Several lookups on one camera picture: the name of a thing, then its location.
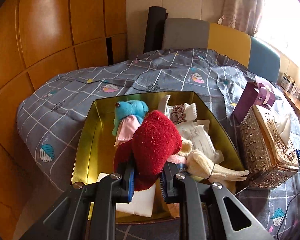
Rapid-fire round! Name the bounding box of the red fuzzy sock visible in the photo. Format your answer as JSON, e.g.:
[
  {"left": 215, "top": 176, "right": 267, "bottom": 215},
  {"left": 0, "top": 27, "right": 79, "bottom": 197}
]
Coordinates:
[{"left": 114, "top": 110, "right": 181, "bottom": 191}]

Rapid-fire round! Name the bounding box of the grey checked bed quilt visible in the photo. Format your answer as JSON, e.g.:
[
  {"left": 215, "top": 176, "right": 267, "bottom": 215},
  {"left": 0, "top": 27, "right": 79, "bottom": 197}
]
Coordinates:
[{"left": 17, "top": 49, "right": 300, "bottom": 239}]

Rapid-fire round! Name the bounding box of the black rolled mat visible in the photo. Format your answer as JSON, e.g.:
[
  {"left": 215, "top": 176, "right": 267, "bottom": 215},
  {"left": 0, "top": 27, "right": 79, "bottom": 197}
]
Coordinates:
[{"left": 143, "top": 6, "right": 168, "bottom": 53}]

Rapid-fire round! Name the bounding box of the white knit glove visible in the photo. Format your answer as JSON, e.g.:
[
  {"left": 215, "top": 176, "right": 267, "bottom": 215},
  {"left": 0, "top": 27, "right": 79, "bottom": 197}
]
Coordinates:
[{"left": 157, "top": 95, "right": 173, "bottom": 118}]

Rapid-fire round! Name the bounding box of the purple gift bag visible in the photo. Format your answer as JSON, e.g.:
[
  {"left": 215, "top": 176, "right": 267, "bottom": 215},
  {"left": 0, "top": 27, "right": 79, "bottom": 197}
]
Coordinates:
[{"left": 233, "top": 80, "right": 276, "bottom": 124}]

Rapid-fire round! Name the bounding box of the cream cloth pouch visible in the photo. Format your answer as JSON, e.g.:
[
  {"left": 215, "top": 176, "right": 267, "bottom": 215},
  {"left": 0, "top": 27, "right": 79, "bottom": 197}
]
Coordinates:
[{"left": 178, "top": 138, "right": 250, "bottom": 183}]

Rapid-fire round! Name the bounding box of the white paper packet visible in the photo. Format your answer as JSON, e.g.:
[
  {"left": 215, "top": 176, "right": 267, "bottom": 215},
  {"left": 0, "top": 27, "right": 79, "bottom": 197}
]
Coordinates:
[{"left": 176, "top": 120, "right": 224, "bottom": 164}]

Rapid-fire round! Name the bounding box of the blue plush toy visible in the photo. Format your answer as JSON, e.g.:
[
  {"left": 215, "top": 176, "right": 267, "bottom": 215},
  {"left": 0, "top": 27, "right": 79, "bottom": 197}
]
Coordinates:
[{"left": 112, "top": 100, "right": 149, "bottom": 147}]

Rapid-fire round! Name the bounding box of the wooden wardrobe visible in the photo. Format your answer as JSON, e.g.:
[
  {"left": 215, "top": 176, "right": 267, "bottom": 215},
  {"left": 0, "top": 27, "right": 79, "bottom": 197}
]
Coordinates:
[{"left": 0, "top": 0, "right": 127, "bottom": 239}]

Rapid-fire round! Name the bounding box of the ornate gold tissue box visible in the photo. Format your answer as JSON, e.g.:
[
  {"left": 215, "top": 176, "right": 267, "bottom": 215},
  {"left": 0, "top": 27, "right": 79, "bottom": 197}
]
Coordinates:
[{"left": 239, "top": 105, "right": 299, "bottom": 190}]

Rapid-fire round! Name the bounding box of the silver box on desk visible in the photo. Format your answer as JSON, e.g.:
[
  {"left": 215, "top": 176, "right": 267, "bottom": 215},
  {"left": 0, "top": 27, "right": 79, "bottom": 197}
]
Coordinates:
[{"left": 280, "top": 74, "right": 295, "bottom": 92}]

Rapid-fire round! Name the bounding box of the black cable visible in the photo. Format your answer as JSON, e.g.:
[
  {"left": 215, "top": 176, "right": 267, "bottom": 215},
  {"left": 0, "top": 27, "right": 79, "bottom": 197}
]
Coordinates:
[{"left": 275, "top": 184, "right": 300, "bottom": 240}]

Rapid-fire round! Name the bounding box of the blue yellow grey headboard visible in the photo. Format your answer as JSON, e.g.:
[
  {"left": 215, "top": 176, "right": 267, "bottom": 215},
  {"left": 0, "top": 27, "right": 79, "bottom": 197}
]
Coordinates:
[{"left": 162, "top": 18, "right": 280, "bottom": 83}]

